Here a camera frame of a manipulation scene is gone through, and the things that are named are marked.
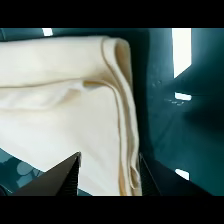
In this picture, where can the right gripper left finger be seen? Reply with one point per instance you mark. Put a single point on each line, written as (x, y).
(56, 181)

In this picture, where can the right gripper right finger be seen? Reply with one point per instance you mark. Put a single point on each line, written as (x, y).
(166, 183)

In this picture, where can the cream garment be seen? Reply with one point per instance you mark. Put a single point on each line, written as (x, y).
(60, 110)

